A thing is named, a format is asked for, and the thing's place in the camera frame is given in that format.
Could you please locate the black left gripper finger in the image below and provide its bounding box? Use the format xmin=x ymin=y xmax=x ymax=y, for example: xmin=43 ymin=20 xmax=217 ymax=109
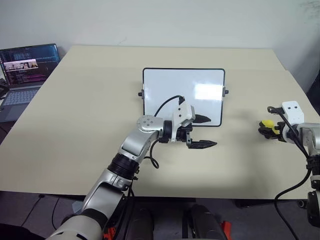
xmin=186 ymin=131 xmax=218 ymax=150
xmin=193 ymin=114 xmax=212 ymax=125

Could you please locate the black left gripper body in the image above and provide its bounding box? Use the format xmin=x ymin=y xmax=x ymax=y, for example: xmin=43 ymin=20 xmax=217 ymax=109
xmin=176 ymin=124 xmax=194 ymax=143

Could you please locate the orange plastic piece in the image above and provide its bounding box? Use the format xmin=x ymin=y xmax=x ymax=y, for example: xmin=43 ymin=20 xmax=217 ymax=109
xmin=103 ymin=225 xmax=118 ymax=240

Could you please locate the large dark object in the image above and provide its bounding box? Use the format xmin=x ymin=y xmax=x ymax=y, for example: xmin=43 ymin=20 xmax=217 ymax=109
xmin=0 ymin=223 xmax=47 ymax=240

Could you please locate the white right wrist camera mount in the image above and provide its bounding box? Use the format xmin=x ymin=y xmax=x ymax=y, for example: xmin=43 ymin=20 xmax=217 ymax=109
xmin=279 ymin=100 xmax=305 ymax=141

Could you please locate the yellow object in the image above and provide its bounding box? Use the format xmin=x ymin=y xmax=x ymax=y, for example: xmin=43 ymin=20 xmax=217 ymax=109
xmin=259 ymin=119 xmax=281 ymax=135

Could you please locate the black-framed small whiteboard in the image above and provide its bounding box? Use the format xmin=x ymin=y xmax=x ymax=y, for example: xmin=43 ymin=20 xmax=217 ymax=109
xmin=137 ymin=67 xmax=230 ymax=128

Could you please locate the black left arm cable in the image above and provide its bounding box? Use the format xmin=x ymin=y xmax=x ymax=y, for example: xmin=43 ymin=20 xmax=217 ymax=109
xmin=149 ymin=94 xmax=186 ymax=170

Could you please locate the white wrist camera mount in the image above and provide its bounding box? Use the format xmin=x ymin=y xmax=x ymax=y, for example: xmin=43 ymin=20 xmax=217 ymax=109
xmin=279 ymin=100 xmax=305 ymax=141
xmin=171 ymin=100 xmax=196 ymax=143

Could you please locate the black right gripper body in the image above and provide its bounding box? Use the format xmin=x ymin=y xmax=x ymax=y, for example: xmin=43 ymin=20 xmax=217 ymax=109
xmin=274 ymin=121 xmax=285 ymax=141

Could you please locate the red plastic piece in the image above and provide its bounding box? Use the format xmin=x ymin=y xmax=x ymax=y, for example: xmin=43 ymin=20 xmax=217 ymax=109
xmin=220 ymin=220 xmax=233 ymax=240

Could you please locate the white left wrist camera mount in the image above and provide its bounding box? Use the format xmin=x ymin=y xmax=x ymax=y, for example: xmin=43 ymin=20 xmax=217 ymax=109
xmin=171 ymin=100 xmax=196 ymax=143

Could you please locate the dark rounded shape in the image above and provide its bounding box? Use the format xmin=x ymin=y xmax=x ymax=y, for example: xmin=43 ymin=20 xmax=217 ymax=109
xmin=184 ymin=203 xmax=226 ymax=240

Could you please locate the open grey laptop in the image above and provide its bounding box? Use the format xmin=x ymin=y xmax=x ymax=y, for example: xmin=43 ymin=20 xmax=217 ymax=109
xmin=0 ymin=43 xmax=61 ymax=123

